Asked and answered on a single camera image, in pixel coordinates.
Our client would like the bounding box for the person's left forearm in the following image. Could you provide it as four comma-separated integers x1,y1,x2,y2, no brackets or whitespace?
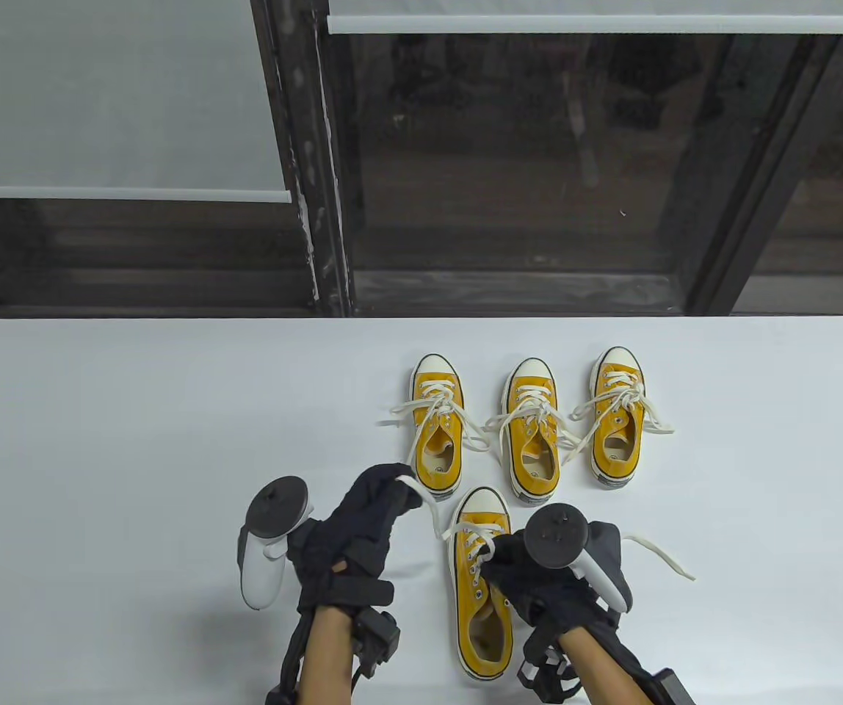
293,606,363,705

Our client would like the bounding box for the person's right hand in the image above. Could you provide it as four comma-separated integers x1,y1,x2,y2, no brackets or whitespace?
480,530,617,647

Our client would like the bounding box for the person's right forearm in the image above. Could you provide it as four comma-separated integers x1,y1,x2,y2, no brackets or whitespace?
557,624,650,705

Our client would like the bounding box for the white shoe lace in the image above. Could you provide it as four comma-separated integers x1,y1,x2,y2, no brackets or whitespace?
396,475,696,588
380,382,492,471
570,371,676,465
482,382,582,474

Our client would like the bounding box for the person's left hand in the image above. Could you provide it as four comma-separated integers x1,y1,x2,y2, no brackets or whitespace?
286,463,424,614

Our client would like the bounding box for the white roller blind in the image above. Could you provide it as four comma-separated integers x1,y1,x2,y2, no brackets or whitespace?
326,0,843,35
0,0,292,204

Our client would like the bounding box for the black cable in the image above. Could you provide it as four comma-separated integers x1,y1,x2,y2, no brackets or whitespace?
266,613,314,705

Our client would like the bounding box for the yellow canvas shoe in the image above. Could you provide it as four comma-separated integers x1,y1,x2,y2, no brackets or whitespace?
590,347,646,487
449,486,514,680
410,354,464,500
502,358,562,507

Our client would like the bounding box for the black grey power box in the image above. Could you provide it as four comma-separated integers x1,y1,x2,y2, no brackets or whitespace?
649,665,694,705

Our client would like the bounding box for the white grey tracking controller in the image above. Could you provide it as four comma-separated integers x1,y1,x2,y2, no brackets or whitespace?
236,476,317,610
524,503,632,614

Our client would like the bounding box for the dark window frame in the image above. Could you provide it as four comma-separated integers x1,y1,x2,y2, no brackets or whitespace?
0,0,843,320

